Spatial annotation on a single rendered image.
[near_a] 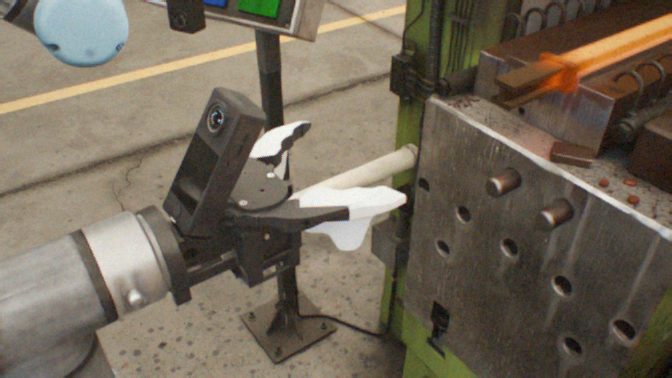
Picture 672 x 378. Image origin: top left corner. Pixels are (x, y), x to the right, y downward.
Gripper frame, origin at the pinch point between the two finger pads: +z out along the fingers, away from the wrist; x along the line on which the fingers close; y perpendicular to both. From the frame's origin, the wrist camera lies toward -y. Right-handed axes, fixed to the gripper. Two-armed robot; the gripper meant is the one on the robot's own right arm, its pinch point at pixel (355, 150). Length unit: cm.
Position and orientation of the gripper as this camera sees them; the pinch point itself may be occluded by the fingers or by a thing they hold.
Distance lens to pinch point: 52.1
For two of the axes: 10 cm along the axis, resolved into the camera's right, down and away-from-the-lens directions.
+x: 5.8, 4.9, -6.5
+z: 8.2, -3.5, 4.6
